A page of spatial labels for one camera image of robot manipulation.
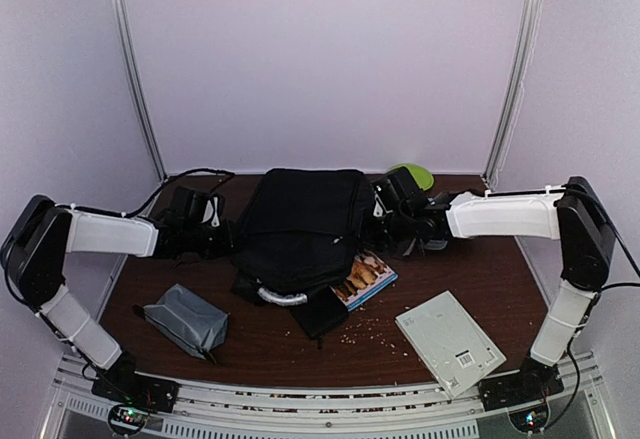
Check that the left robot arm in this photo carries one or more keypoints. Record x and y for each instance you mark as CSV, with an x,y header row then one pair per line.
x,y
50,244

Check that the black zip pouch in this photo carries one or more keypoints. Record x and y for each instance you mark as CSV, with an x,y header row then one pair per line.
x,y
321,314

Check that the grey notebook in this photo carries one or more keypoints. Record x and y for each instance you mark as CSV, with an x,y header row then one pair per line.
x,y
451,345

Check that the left aluminium frame post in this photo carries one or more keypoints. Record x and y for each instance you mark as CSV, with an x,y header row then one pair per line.
x,y
136,87

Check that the dog picture book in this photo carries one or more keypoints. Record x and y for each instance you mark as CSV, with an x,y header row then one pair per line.
x,y
369,275

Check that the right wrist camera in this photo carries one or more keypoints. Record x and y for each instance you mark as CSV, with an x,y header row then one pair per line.
x,y
398,191

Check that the blue glasses case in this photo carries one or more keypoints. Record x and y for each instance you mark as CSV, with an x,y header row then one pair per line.
x,y
423,247

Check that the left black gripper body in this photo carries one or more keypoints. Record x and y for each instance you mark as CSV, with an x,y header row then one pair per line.
x,y
210,246

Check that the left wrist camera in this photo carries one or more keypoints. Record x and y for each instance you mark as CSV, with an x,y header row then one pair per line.
x,y
195,207

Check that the green plate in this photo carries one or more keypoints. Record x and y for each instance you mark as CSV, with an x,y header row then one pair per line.
x,y
423,177

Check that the right aluminium frame post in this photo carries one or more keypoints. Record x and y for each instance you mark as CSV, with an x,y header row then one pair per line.
x,y
514,92

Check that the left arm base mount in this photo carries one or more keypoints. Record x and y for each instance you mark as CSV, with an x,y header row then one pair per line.
x,y
136,396

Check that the front aluminium rail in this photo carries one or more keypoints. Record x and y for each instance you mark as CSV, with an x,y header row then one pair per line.
x,y
215,410

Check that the aluminium frame post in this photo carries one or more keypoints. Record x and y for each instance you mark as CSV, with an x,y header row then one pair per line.
x,y
136,87
514,92

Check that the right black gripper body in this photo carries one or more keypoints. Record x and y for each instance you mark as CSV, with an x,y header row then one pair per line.
x,y
387,233

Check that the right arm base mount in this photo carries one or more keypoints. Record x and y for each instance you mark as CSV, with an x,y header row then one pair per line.
x,y
524,393

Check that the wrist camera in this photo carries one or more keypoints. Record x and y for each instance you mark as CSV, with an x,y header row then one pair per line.
x,y
398,191
195,207

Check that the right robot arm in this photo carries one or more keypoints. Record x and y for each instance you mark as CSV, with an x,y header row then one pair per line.
x,y
569,215

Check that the black student backpack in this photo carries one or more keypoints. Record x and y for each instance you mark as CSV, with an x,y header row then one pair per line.
x,y
301,230

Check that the grey pencil pouch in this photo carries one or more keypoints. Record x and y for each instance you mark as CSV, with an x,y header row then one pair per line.
x,y
193,324

